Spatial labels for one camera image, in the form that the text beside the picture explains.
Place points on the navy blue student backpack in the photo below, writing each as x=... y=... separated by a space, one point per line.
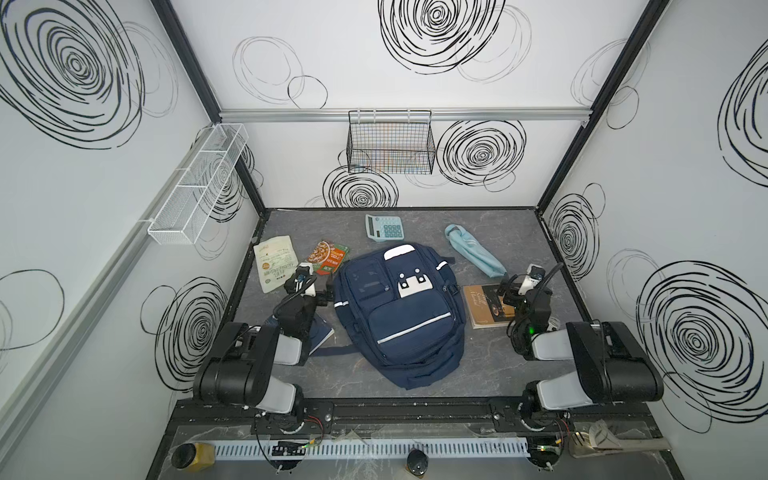
x=403 y=311

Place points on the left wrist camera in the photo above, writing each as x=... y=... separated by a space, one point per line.
x=304 y=280

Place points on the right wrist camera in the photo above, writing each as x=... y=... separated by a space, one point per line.
x=534 y=275

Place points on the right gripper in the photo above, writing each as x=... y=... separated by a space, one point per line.
x=516 y=293

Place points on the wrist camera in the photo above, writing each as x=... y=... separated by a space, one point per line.
x=304 y=280
x=534 y=275

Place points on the white wire wall shelf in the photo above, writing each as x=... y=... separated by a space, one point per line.
x=189 y=206

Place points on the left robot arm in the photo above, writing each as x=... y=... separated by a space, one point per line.
x=238 y=370

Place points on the black wire wall basket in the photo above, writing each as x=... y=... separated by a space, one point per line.
x=390 y=141

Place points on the light blue fabric pouch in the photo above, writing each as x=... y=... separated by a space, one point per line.
x=464 y=243

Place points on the white cream food pouch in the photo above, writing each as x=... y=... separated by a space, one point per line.
x=275 y=261

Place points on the brown scroll cover book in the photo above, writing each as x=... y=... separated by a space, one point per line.
x=486 y=308

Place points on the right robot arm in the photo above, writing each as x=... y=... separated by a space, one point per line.
x=609 y=364

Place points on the teal calculator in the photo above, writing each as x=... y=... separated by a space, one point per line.
x=384 y=228

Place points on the orange green snack packet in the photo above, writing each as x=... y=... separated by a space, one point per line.
x=327 y=257

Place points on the navy blue small book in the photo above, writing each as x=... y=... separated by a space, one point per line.
x=289 y=349

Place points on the black round knob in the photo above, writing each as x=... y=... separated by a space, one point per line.
x=417 y=463

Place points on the white slotted cable duct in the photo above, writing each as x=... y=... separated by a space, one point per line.
x=355 y=449

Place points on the yellow black cylinder object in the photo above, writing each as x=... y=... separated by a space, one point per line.
x=193 y=457

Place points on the clear plastic pencil case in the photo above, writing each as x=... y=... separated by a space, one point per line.
x=554 y=324

